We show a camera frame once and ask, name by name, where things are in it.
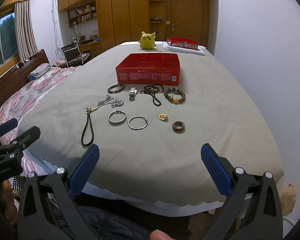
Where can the folded towels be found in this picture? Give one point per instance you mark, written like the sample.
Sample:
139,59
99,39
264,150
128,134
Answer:
38,72

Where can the black tassel gold pendant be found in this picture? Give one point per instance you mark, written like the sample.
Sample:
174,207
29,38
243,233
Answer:
84,130

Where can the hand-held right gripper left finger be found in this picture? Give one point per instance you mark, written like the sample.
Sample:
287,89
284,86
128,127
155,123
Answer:
86,170

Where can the black chair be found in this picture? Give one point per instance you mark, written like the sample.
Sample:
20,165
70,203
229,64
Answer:
71,55

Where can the silver wristwatch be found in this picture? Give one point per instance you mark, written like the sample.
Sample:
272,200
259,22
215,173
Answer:
133,93

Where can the person's left hand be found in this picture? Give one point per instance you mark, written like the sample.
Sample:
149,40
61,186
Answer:
8,200

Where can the window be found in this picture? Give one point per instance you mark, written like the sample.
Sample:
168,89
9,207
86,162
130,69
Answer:
3,42

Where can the wooden wardrobe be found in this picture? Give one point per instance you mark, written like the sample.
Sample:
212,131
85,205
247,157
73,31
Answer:
120,12

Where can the wooden desk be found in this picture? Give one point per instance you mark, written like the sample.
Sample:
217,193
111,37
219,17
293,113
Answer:
92,48

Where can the wooden headboard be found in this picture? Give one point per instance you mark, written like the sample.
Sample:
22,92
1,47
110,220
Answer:
12,80

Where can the person's right hand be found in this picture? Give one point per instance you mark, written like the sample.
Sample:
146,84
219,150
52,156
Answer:
161,235

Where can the silver bangle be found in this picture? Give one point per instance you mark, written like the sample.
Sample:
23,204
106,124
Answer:
110,120
130,126

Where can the red tin box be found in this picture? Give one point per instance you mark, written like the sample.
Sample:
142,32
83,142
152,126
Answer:
147,76

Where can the brown paper bag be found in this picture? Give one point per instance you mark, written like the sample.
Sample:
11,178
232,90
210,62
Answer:
290,197

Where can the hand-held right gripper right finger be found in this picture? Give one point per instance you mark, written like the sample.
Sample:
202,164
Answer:
215,170

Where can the beige curtain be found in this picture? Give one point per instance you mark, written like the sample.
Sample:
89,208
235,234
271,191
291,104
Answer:
25,30

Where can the checked cloth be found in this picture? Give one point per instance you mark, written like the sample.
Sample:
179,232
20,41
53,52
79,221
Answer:
18,185

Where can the pink floral quilt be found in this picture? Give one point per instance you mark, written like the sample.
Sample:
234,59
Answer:
35,92

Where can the red printed box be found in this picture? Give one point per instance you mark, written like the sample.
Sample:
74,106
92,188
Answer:
182,43

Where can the wooden door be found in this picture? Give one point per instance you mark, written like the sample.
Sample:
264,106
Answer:
187,15

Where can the wooden bookshelf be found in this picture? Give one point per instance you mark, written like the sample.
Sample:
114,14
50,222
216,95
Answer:
82,15

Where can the yellow plush toy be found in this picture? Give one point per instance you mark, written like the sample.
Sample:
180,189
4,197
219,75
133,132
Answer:
147,41

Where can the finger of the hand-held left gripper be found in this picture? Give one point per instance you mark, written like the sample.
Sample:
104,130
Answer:
27,135
7,125

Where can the white folded cloth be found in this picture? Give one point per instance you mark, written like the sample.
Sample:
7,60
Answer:
200,51

